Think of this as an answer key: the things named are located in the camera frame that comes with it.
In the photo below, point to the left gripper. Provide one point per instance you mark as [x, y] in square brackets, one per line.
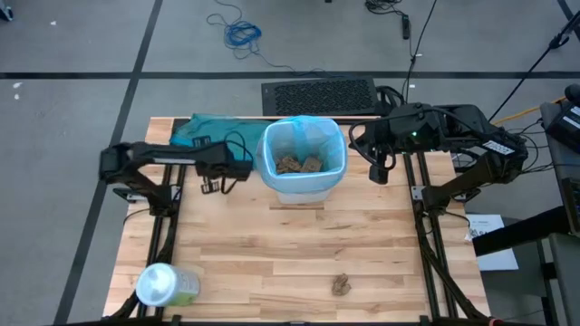
[215, 163]

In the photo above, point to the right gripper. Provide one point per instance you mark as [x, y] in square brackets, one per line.
[403, 131]

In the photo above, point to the teal trash bag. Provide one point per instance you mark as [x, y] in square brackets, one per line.
[213, 131]

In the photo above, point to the light blue trash bag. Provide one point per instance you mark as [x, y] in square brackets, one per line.
[294, 131]

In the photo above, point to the white plastic trash bin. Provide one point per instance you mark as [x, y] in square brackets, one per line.
[303, 198]

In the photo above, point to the brown paper ball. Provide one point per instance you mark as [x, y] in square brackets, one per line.
[341, 285]

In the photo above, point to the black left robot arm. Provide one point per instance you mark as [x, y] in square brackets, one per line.
[136, 151]

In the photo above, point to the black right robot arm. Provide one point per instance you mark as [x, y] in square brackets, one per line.
[471, 174]

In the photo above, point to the black perforated floor panel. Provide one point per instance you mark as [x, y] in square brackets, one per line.
[317, 97]

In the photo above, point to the black power strip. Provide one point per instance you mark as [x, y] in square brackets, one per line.
[406, 27]

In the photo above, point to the wipes canister with green label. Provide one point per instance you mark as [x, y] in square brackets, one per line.
[158, 285]

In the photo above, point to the white printed paper sheet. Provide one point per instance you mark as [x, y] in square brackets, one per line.
[498, 262]

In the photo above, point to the black beam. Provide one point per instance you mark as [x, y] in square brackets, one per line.
[521, 233]

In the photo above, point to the black device with labels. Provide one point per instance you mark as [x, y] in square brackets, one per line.
[568, 122]

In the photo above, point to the black stand pole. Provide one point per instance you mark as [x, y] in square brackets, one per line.
[556, 41]

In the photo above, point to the grey cart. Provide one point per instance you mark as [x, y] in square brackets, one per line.
[566, 271]

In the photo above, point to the small dark floor object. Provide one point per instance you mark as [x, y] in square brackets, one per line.
[5, 13]

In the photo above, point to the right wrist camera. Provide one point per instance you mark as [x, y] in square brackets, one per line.
[379, 175]

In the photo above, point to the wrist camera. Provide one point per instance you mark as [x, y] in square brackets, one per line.
[379, 175]
[210, 185]

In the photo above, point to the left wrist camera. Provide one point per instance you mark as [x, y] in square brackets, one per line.
[210, 185]

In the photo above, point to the black aluminium table frame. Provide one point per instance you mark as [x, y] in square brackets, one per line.
[428, 262]

